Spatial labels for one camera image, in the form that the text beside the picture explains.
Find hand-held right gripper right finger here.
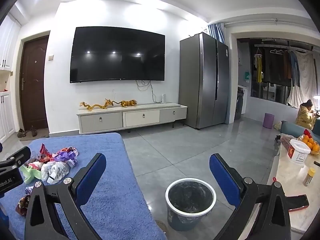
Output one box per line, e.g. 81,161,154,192
209,153,292,240

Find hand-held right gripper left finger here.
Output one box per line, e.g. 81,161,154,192
24,152,107,240

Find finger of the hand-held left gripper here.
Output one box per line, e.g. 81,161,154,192
0,146,32,172

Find light green wrapper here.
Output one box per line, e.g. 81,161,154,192
19,164,42,184

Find pink and white wrapper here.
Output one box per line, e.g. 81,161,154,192
29,161,44,172

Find dark red patterned wrapper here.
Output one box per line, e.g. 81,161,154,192
16,195,32,217

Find red snack wrapper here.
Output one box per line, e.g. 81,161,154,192
37,144,54,162

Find purple wrapper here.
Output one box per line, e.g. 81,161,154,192
54,148,79,167

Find grey bin with white rim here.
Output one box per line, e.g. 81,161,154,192
165,177,217,232

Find blue fleece blanket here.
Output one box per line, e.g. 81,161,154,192
0,132,167,240

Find grey door mat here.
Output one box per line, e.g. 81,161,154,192
19,130,50,141

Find black bin liner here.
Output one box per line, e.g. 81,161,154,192
168,180,214,211

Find white floor cupboard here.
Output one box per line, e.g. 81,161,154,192
0,91,17,143

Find marble table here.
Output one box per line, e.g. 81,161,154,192
266,140,320,233

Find long golden dragon figurine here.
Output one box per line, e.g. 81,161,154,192
79,102,105,111

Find purple stool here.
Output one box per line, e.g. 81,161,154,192
263,113,275,129

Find clear snack bag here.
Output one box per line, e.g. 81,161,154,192
280,134,299,146

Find phone in red case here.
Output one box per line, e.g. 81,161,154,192
285,194,310,213

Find white and grey tv cabinet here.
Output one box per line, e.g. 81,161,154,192
76,102,188,134

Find white basket with red label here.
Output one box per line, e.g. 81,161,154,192
287,139,311,167

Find brown entrance door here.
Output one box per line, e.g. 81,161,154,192
19,35,50,132

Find blue-grey sofa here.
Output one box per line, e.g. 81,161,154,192
280,121,320,141

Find bottle with yellow cap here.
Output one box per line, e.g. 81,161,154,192
302,167,316,187

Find pile of oranges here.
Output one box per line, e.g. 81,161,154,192
299,134,320,154

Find grey double-door fridge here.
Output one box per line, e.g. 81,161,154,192
178,32,230,130

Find yellow hanging garment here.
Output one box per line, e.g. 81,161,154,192
254,54,264,83

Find dark hanging clothes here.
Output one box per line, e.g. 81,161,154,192
265,49,292,86

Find large black television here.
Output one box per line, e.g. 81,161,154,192
69,26,166,83

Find white hanging sheet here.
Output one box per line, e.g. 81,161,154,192
287,50,318,108

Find blue denim hanging garment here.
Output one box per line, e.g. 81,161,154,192
290,51,301,87

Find ceiling drying rack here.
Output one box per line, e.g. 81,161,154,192
254,44,314,54

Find blue curtain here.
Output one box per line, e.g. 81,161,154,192
207,22,225,43

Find television cables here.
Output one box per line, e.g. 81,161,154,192
136,79,163,103

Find white wall cupboard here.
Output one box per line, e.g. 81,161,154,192
0,14,21,71

